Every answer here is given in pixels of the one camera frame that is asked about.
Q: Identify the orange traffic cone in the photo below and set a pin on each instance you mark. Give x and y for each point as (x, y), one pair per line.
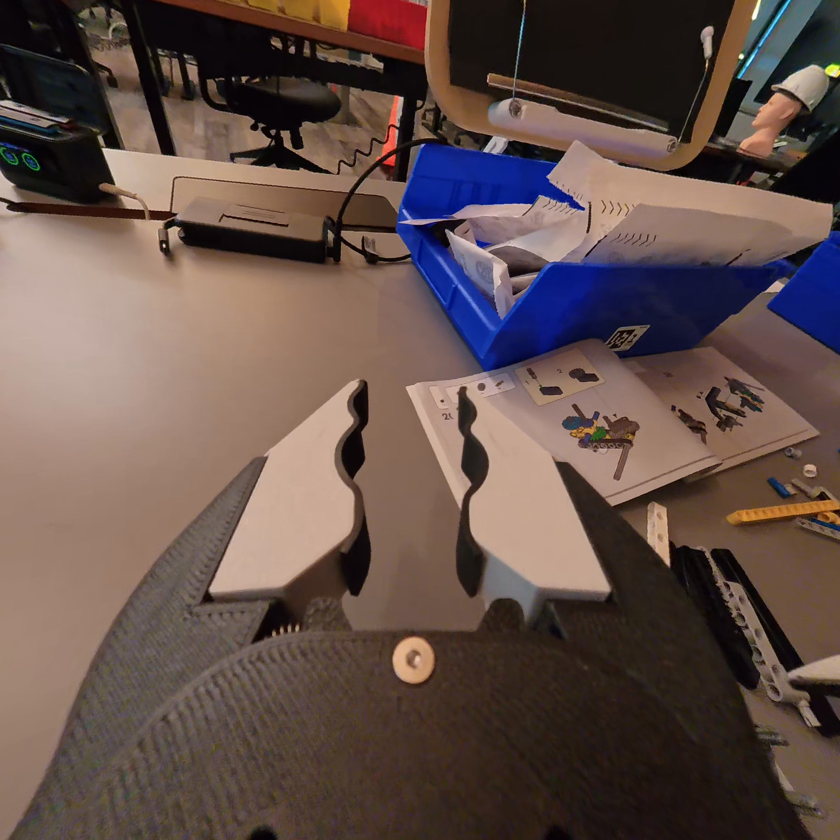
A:
(392, 141)

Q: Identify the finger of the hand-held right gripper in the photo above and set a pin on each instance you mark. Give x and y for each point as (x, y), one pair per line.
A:
(820, 676)

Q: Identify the lego instruction booklet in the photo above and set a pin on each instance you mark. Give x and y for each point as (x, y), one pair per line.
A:
(656, 407)

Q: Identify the black office chair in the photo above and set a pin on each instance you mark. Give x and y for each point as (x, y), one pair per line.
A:
(282, 105)

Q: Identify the blue plastic bin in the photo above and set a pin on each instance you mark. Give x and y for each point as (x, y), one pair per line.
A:
(590, 308)
(810, 295)

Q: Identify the crumpled white paper bag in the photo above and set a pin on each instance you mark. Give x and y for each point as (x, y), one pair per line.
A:
(525, 220)

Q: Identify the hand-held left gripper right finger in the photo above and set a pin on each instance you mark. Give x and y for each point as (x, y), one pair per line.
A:
(538, 531)

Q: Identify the wooden top desk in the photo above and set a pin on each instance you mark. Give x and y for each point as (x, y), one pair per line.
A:
(275, 26)

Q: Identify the black box green lights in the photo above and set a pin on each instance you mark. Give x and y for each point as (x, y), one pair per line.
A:
(46, 164)

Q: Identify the blue lego pin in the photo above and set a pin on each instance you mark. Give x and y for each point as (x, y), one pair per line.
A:
(779, 486)

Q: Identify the red storage bin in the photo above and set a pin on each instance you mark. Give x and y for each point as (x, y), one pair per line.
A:
(390, 19)

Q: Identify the black and grey beam assembly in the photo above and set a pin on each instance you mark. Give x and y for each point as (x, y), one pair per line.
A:
(695, 590)

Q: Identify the mannequin head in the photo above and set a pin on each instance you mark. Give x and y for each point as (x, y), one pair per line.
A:
(768, 124)

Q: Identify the large torn white paper bag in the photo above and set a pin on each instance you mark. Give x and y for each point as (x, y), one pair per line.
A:
(709, 223)

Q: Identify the grey lego connector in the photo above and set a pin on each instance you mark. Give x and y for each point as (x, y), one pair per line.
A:
(808, 489)

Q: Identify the yellow lego beam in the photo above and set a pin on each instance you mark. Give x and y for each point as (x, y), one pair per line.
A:
(781, 513)

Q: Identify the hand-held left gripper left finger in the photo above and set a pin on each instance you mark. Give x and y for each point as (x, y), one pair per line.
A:
(295, 518)

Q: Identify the white roller tube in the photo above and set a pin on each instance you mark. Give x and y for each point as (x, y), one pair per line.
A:
(577, 128)

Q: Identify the white paper bag round print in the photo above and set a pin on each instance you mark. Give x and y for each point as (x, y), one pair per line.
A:
(482, 266)

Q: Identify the light grey lego beam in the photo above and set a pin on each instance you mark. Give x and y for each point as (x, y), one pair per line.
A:
(754, 630)

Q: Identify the wood framed black board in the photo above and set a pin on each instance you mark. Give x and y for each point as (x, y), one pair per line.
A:
(590, 39)

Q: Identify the white lego beam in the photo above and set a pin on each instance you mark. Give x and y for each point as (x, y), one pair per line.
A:
(658, 531)

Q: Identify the yellow storage bin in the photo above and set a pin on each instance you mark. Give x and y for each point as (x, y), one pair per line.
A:
(302, 10)

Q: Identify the small loose technic pieces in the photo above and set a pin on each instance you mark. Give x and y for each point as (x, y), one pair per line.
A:
(820, 526)

